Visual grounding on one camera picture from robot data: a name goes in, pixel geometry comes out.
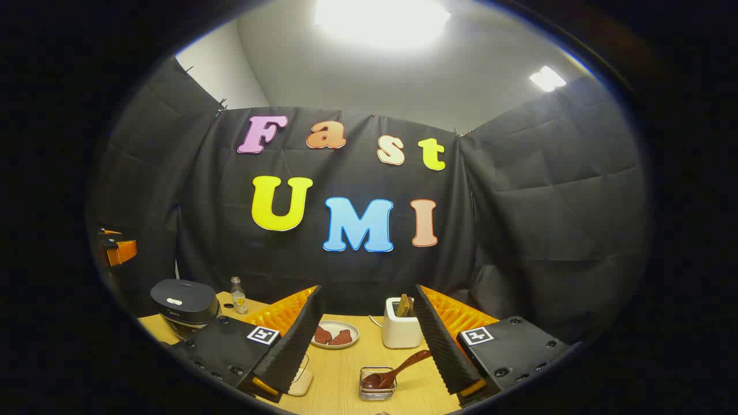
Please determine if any small ceiling light panel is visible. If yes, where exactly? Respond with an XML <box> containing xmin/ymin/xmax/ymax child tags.
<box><xmin>529</xmin><ymin>65</ymin><xmax>567</xmax><ymax>93</ymax></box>

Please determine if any small glass bottle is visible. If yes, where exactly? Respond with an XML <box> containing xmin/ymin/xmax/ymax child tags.
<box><xmin>231</xmin><ymin>277</ymin><xmax>248</xmax><ymax>315</ymax></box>

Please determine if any clear tray of rice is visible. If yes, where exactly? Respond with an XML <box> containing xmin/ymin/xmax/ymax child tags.
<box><xmin>287</xmin><ymin>354</ymin><xmax>314</xmax><ymax>397</ymax></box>

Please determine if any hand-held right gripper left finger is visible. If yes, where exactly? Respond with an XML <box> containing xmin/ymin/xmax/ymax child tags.
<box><xmin>170</xmin><ymin>285</ymin><xmax>325</xmax><ymax>404</ymax></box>

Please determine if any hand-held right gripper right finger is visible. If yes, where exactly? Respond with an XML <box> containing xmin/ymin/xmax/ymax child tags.
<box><xmin>414</xmin><ymin>284</ymin><xmax>571</xmax><ymax>407</ymax></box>

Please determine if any large ceiling light panel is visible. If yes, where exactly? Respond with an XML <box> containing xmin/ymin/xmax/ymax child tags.
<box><xmin>314</xmin><ymin>0</ymin><xmax>451</xmax><ymax>50</ymax></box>

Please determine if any black rice cooker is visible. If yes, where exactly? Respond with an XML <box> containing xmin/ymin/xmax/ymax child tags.
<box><xmin>150</xmin><ymin>279</ymin><xmax>221</xmax><ymax>339</ymax></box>

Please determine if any brown wooden spoon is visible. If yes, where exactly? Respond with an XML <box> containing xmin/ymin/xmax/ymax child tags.
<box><xmin>362</xmin><ymin>349</ymin><xmax>432</xmax><ymax>390</ymax></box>

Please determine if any white round plate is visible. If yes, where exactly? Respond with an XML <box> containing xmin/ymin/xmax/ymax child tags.
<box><xmin>311</xmin><ymin>320</ymin><xmax>360</xmax><ymax>350</ymax></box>

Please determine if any white toaster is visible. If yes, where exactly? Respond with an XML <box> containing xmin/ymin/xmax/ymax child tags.
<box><xmin>382</xmin><ymin>297</ymin><xmax>421</xmax><ymax>349</ymax></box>

